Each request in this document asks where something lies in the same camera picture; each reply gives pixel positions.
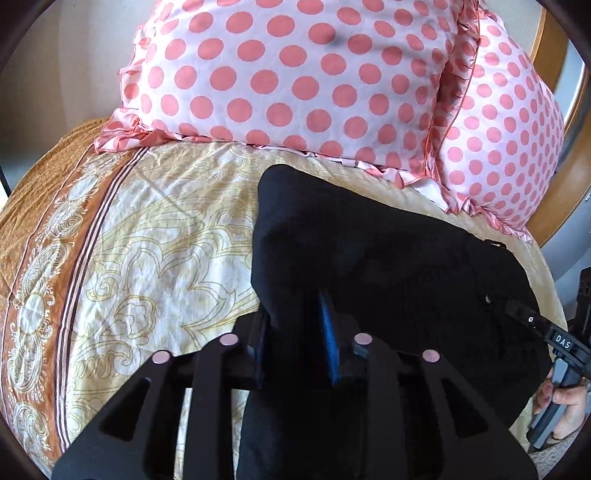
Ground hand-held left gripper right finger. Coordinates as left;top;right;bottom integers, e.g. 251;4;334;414
318;286;540;480

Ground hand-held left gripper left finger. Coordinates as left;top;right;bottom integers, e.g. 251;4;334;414
51;311;280;480

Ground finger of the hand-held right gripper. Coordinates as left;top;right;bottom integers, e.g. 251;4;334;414
505;299;552;337

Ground black pants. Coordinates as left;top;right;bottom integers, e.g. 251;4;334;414
240;165;555;480

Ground person's right hand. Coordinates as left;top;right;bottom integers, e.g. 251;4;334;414
531;376;591;445

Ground wooden headboard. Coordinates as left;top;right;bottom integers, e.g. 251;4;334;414
526;8;591;248

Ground cream patterned bedsheet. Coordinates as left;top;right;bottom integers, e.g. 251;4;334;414
0;117;570;480

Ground large pink polka dot pillow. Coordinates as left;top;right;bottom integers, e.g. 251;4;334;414
95;0;482;188

